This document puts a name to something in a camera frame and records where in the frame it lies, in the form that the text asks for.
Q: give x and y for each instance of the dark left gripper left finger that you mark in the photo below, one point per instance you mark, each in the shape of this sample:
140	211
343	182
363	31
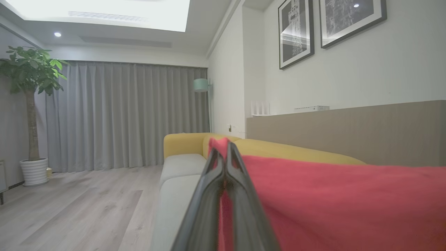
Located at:
202	216

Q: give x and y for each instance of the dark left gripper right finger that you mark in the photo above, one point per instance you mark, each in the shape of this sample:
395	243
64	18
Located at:
251	223

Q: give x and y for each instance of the red and white shirt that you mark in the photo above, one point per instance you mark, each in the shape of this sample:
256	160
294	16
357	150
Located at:
348	209

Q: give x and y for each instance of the small grey sofa seat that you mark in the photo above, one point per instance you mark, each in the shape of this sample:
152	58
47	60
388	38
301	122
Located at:
183	165

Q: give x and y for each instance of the yellow sofa end cushion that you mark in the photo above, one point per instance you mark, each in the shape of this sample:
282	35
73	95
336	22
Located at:
183	143

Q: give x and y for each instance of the yellow sofa back cushion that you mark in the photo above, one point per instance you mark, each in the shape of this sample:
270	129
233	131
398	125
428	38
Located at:
296	151

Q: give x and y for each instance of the white router with antennas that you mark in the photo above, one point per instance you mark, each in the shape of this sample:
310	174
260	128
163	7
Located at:
260	108

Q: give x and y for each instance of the grey pleated curtain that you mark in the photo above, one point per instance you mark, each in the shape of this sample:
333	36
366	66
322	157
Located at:
122	115

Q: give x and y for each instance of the flat white electronic box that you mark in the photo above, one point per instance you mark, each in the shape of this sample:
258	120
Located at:
312	108

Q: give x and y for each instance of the white ribbed plant pot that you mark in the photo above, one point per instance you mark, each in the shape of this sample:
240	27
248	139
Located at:
34	172

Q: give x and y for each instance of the narrow black framed picture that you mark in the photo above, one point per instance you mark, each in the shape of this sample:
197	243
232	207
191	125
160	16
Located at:
296	35

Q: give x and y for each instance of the large bright ceiling light panel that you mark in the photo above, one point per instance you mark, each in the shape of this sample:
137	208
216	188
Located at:
104	14

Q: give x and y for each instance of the green potted tree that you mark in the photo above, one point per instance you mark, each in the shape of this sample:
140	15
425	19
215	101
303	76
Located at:
31	69

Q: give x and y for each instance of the wide black framed picture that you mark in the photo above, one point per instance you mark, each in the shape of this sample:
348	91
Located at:
352	21

